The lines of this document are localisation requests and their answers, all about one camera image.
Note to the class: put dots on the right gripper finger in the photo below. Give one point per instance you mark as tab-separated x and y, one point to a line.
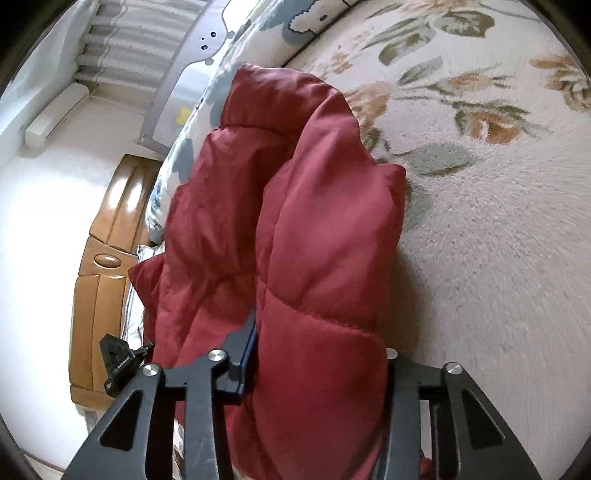
241	347

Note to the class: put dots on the red puffer jacket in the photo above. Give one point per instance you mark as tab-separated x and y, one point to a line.
285	215

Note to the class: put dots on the striped white pillow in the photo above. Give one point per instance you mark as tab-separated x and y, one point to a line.
132	319

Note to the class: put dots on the wooden headboard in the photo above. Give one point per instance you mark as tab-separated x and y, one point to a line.
101	286

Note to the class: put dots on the white air conditioner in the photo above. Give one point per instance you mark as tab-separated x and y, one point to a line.
45	124

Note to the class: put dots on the white blue patterned duvet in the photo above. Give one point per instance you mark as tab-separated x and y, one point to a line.
273	33

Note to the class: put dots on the striped grey curtain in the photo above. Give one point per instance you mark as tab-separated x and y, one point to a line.
131	43

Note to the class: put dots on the floral cream bed blanket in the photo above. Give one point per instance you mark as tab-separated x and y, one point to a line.
490	116

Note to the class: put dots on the grey bed guard rail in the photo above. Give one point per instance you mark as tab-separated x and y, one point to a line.
186	78

